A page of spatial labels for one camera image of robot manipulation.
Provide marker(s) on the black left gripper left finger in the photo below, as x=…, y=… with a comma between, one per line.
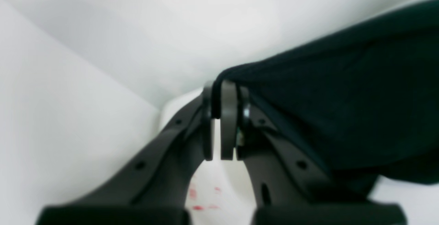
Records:
x=151, y=188

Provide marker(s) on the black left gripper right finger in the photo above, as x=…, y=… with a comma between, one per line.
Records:
x=290, y=188

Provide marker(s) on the black T-shirt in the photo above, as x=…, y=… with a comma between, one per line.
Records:
x=365, y=99

